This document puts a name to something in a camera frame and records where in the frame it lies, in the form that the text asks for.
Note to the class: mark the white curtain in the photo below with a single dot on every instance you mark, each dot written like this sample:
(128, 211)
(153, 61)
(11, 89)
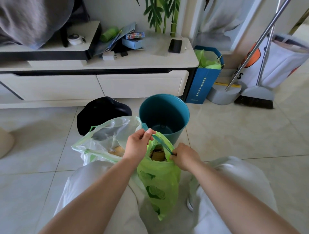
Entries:
(217, 21)

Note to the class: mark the crumpled green plastic bags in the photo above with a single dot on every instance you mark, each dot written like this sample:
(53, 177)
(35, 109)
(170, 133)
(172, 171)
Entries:
(207, 61)

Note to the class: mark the black bin lid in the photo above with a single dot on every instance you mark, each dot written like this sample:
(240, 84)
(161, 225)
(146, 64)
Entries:
(101, 113)

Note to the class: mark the person's left thumb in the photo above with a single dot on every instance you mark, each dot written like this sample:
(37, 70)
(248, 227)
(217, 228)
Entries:
(150, 134)

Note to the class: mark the white round gadget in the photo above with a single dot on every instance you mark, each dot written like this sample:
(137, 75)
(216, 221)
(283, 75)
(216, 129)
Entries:
(75, 39)

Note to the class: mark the grey cloth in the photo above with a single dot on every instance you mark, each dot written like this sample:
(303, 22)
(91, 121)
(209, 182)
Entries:
(29, 21)

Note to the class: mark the green roll of bags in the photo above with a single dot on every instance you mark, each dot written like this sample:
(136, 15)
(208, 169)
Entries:
(109, 34)

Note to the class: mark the person's white trousers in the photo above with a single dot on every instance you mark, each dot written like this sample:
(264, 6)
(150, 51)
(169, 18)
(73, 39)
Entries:
(217, 212)

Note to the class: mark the teal plastic waste bin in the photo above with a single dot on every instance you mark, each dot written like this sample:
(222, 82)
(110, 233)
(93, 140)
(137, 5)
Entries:
(166, 113)

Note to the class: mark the person's left forearm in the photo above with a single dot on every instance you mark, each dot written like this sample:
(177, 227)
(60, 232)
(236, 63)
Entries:
(96, 200)

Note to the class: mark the blue paper bag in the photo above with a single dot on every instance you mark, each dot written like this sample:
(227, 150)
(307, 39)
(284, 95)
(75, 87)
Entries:
(201, 84)

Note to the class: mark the person's white shoe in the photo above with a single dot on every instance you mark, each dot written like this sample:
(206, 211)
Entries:
(190, 204)

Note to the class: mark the green bamboo wall decoration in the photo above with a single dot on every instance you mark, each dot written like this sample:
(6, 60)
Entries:
(161, 14)

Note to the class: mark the blue printed leaflet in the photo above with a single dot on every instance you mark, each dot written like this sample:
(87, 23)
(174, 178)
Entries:
(114, 42)

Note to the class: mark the person's right thumb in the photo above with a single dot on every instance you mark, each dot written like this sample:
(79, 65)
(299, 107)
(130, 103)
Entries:
(174, 158)

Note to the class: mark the white tote bag orange print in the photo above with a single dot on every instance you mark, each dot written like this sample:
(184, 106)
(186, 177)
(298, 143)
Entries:
(277, 62)

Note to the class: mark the black adapter plug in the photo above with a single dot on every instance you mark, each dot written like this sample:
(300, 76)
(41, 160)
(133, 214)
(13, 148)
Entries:
(124, 53)

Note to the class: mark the brown cardboard trash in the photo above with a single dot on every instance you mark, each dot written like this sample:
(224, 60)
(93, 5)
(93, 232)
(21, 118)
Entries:
(158, 154)

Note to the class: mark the person's right forearm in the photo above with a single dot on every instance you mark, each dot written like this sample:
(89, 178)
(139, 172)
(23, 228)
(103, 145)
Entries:
(239, 202)

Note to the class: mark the person's right hand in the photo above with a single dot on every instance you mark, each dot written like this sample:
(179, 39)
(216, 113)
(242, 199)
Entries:
(185, 157)

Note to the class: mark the colourful small box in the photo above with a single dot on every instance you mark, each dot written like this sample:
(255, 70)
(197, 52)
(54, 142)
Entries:
(135, 35)

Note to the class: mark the person's left hand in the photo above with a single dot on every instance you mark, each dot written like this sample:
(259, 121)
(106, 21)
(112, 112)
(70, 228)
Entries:
(136, 147)

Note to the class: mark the black smartphone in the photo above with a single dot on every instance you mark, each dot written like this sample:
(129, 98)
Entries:
(175, 45)

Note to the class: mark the beige round object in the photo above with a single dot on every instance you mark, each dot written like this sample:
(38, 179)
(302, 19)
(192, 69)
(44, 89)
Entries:
(5, 142)

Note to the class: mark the light blue box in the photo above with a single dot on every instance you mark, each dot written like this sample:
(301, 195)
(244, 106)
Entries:
(132, 43)

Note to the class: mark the white low cabinet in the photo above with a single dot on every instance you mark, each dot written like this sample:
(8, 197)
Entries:
(96, 79)

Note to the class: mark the white charger plug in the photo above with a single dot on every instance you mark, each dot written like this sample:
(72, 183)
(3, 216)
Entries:
(109, 56)

